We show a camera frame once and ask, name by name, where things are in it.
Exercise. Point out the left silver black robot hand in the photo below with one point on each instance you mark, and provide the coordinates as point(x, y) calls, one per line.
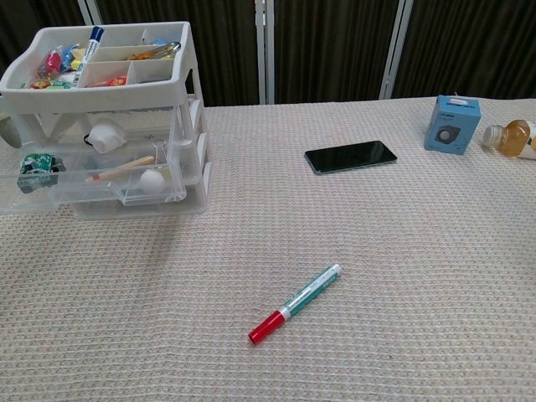
point(9, 132)

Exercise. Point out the green red candy packet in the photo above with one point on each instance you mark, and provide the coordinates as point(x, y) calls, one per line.
point(50, 84)

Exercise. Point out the yellow candy packet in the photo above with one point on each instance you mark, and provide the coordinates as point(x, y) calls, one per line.
point(77, 58)

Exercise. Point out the orange red wrapped candies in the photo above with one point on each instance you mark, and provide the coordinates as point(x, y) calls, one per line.
point(111, 80)

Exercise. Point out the blue capped whiteboard marker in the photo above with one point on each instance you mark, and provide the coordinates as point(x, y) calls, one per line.
point(90, 48)

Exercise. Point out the wooden stick with red tip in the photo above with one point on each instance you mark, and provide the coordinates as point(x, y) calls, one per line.
point(121, 168)

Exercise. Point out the white ping pong ball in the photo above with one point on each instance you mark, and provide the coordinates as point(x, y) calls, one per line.
point(152, 181)

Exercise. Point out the clear binder clip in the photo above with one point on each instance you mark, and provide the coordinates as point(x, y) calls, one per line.
point(159, 151)

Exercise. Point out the blue candy packet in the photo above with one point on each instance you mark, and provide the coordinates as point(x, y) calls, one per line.
point(158, 41)

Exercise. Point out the dark folding partition screen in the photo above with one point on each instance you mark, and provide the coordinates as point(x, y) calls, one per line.
point(335, 50)

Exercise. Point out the red capped green marker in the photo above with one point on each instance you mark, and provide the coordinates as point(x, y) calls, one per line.
point(301, 299)

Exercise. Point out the black smartphone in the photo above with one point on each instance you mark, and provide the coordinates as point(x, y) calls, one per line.
point(349, 156)

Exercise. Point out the beige woven tablecloth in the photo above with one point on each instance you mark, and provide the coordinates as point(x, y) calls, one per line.
point(335, 251)

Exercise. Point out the blue cardboard box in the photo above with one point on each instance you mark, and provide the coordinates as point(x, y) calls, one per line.
point(450, 134)

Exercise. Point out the tea bottle with white cap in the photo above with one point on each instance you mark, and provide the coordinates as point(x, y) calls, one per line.
point(513, 136)

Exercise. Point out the white plastic drawer organizer frame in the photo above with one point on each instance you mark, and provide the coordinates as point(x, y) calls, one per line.
point(125, 90)

